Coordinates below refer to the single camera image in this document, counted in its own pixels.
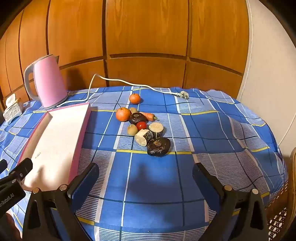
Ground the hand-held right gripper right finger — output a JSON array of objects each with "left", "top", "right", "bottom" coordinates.
[{"left": 192, "top": 162, "right": 270, "bottom": 241}]

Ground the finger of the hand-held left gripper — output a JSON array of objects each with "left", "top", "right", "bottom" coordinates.
[
  {"left": 0, "top": 159, "right": 8, "bottom": 177},
  {"left": 8, "top": 158, "right": 33, "bottom": 186}
]

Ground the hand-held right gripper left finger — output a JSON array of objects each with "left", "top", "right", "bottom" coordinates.
[{"left": 22, "top": 162, "right": 100, "bottom": 241}]

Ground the pink shallow box tray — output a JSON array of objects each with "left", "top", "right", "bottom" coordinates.
[{"left": 17, "top": 103, "right": 92, "bottom": 192}]

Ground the dark eggplant end piece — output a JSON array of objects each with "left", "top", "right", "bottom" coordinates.
[
  {"left": 129, "top": 113, "right": 148, "bottom": 126},
  {"left": 147, "top": 137, "right": 171, "bottom": 157}
]

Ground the large orange with stem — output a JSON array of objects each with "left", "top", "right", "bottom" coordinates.
[{"left": 116, "top": 101, "right": 131, "bottom": 122}]

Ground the small carrot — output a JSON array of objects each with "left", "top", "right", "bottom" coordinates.
[{"left": 139, "top": 112, "right": 158, "bottom": 121}]

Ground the blue plaid tablecloth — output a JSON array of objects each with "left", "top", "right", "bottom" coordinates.
[{"left": 0, "top": 86, "right": 288, "bottom": 241}]

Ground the silver tissue box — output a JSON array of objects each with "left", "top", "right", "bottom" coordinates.
[{"left": 3, "top": 94, "right": 25, "bottom": 123}]

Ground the wicker chair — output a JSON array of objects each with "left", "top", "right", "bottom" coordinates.
[{"left": 264, "top": 147, "right": 296, "bottom": 241}]

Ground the pink electric kettle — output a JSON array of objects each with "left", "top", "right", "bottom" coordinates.
[{"left": 24, "top": 54, "right": 68, "bottom": 110}]

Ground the wooden panelled wardrobe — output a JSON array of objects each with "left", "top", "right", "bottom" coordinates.
[{"left": 0, "top": 0, "right": 250, "bottom": 109}]

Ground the white power cord with plug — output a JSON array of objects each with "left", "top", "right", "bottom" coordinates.
[{"left": 57, "top": 74, "right": 190, "bottom": 108}]

